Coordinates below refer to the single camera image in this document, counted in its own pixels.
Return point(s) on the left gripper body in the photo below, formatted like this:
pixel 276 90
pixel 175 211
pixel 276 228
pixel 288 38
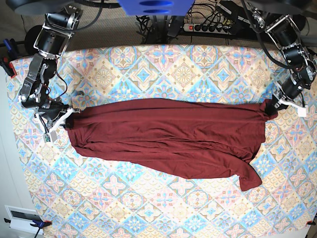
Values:
pixel 294 86

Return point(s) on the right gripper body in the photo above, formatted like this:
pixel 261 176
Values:
pixel 53 111

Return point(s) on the dark red t-shirt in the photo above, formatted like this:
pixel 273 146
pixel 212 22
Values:
pixel 189 140

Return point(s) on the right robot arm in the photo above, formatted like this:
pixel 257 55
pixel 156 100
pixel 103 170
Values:
pixel 51 43

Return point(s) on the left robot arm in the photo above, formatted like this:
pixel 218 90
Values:
pixel 299 60

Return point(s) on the red black clamp left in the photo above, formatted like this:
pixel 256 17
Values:
pixel 8 67

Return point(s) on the black round stool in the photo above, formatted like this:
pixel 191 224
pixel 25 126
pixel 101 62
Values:
pixel 30 39

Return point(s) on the patterned tablecloth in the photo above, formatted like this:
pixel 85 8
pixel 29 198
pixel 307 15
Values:
pixel 90 198

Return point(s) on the blue clamp upper left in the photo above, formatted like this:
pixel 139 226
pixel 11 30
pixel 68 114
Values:
pixel 12 48

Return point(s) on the blue orange clamp bottom left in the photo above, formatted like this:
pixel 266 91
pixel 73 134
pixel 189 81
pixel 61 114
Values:
pixel 29 226

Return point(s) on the white power strip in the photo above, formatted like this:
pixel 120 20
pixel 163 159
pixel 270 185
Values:
pixel 206 28

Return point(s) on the orange clamp bottom right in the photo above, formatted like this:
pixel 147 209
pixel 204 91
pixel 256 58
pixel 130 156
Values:
pixel 311 223

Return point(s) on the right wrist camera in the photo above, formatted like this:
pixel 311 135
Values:
pixel 50 137

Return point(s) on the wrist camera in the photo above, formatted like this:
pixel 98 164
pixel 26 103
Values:
pixel 50 137
pixel 302 112

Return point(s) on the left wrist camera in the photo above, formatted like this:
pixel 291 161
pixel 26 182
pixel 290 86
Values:
pixel 302 112

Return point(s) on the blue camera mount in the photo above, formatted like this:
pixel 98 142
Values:
pixel 156 7

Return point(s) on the white wall outlet box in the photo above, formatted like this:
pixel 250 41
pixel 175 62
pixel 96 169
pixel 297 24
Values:
pixel 21 214

